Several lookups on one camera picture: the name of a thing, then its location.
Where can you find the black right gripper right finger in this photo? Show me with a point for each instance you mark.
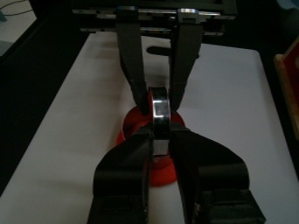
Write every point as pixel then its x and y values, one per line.
pixel 212 178

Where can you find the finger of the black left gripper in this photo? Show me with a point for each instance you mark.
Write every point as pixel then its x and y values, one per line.
pixel 131 58
pixel 183 58

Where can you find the round metal cutter red top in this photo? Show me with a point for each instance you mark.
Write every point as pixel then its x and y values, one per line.
pixel 160 116

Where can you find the wooden drawer box red front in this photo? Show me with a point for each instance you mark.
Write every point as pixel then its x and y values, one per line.
pixel 288 84

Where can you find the grey bowl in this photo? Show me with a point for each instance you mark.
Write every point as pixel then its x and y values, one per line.
pixel 290 3

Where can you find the flat red dough disc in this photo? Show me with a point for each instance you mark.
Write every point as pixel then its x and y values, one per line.
pixel 129 122

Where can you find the white cutting board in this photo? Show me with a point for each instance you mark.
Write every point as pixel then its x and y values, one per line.
pixel 240 116

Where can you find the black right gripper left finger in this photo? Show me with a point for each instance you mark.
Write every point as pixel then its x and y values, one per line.
pixel 123 178

